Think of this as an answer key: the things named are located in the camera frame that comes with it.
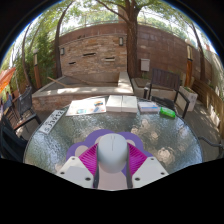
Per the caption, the purple paw-shaped mouse pad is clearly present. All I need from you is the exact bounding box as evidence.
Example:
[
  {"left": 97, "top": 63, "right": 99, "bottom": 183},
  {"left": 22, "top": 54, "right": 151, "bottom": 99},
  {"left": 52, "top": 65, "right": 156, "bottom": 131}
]
[{"left": 65, "top": 129, "right": 154, "bottom": 191}]

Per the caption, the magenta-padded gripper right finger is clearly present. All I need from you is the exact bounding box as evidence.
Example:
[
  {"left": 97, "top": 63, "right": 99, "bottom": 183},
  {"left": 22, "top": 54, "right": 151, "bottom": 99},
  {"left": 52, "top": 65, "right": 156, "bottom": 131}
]
[{"left": 125, "top": 143, "right": 169, "bottom": 190}]

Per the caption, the orange fabric canopy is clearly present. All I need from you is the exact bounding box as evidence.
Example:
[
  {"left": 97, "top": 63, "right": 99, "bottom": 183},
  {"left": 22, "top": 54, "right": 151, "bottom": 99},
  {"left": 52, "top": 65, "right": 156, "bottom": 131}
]
[{"left": 0, "top": 66, "right": 17, "bottom": 94}]

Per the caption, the wooden slat fence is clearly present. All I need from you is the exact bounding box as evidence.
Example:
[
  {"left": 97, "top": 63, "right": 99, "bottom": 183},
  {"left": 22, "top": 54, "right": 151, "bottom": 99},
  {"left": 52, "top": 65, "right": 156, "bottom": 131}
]
[{"left": 191, "top": 78, "right": 224, "bottom": 141}]

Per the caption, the white open book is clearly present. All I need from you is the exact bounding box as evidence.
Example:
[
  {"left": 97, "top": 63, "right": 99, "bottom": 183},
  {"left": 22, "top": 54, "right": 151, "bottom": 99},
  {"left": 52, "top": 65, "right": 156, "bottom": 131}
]
[{"left": 105, "top": 94, "right": 139, "bottom": 114}]

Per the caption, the slim curved tree trunk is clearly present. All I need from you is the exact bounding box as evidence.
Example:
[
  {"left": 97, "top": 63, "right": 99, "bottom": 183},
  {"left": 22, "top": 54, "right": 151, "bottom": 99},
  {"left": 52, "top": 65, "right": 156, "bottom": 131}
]
[{"left": 53, "top": 0, "right": 78, "bottom": 79}]

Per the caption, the white wall box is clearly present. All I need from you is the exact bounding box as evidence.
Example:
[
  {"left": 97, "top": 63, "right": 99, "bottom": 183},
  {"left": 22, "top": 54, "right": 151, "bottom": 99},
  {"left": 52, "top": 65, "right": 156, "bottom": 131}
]
[{"left": 140, "top": 58, "right": 151, "bottom": 72}]

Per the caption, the dark slatted garden chair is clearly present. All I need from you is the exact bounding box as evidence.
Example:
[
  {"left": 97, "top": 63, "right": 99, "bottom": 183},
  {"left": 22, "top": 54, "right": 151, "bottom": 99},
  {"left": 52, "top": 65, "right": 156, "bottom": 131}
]
[{"left": 143, "top": 68, "right": 191, "bottom": 119}]

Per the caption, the green plastic bottle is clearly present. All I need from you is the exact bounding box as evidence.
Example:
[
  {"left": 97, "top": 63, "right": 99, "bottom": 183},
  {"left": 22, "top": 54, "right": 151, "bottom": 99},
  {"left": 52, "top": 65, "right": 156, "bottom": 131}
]
[{"left": 159, "top": 106, "right": 177, "bottom": 119}]

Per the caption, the white number plate sign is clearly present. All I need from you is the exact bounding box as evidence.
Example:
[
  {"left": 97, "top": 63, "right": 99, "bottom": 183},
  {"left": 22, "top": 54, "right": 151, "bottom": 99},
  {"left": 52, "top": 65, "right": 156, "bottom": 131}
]
[{"left": 38, "top": 109, "right": 67, "bottom": 135}]

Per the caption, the wooden post with globe lamp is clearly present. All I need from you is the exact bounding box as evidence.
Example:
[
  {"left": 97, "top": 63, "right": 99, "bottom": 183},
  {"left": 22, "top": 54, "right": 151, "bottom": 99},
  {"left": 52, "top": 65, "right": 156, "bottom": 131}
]
[{"left": 184, "top": 41, "right": 194, "bottom": 88}]

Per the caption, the white computer mouse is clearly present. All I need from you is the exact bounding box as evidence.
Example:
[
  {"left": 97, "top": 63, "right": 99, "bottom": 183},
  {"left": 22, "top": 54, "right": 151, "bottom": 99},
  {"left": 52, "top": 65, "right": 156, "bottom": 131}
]
[{"left": 97, "top": 133, "right": 129, "bottom": 174}]

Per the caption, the thick forked tree trunk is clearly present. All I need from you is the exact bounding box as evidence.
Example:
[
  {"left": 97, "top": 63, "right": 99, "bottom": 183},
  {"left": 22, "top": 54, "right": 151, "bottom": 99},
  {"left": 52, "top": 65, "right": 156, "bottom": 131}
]
[{"left": 99, "top": 0, "right": 151, "bottom": 79}]

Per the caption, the stone garden basin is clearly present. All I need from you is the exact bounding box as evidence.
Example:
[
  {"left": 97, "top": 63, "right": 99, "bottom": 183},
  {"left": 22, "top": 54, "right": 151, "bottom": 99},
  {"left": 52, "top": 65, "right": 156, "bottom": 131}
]
[{"left": 31, "top": 70, "right": 134, "bottom": 113}]

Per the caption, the white square planter box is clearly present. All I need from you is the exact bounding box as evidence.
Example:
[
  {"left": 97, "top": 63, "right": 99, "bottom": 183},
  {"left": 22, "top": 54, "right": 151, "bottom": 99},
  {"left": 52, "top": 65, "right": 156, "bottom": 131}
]
[{"left": 178, "top": 85, "right": 199, "bottom": 112}]

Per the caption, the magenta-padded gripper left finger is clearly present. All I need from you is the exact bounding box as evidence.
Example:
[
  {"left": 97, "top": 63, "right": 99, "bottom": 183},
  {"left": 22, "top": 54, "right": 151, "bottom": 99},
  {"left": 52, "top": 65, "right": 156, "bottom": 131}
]
[{"left": 55, "top": 143, "right": 101, "bottom": 190}]

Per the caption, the small white booklet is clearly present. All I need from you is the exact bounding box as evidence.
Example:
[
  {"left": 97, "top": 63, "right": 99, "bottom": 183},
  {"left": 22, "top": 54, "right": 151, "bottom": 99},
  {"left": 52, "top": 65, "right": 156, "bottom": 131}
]
[{"left": 137, "top": 101, "right": 160, "bottom": 114}]

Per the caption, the black mesh patio chair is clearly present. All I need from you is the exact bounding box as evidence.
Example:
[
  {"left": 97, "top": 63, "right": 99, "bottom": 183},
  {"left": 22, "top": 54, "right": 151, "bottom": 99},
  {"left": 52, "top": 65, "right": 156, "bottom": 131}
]
[
  {"left": 0, "top": 113, "right": 29, "bottom": 161},
  {"left": 14, "top": 85, "right": 43, "bottom": 131}
]

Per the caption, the slim leaning tree trunk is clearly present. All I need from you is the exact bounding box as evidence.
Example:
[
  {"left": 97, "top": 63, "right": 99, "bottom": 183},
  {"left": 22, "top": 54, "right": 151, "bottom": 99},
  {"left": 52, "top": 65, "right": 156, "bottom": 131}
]
[{"left": 191, "top": 21, "right": 207, "bottom": 83}]

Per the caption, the wooden stick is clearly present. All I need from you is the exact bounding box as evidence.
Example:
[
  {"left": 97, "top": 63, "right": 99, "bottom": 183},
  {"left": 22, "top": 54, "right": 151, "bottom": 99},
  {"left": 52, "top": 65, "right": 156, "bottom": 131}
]
[{"left": 46, "top": 75, "right": 68, "bottom": 88}]

